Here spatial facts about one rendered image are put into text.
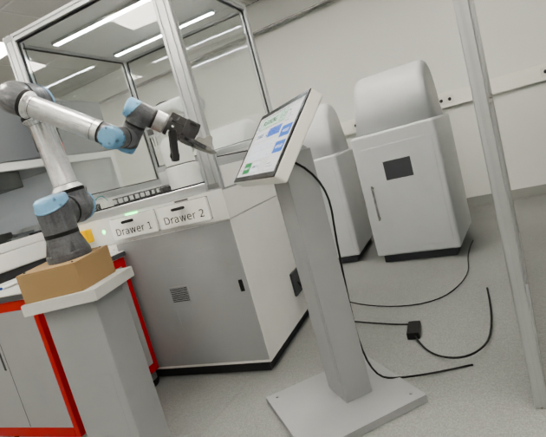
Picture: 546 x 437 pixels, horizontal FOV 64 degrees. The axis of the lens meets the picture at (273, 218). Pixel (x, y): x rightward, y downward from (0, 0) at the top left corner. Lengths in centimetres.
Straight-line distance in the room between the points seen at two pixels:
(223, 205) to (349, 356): 88
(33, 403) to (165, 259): 85
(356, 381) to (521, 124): 355
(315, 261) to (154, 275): 103
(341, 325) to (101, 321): 86
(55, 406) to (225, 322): 82
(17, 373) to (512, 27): 462
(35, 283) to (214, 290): 88
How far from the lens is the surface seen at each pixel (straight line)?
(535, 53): 487
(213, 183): 206
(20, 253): 291
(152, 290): 242
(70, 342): 172
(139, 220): 231
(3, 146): 301
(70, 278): 160
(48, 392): 224
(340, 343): 174
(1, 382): 245
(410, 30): 496
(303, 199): 159
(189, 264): 223
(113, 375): 170
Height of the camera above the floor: 101
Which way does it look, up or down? 8 degrees down
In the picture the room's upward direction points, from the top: 15 degrees counter-clockwise
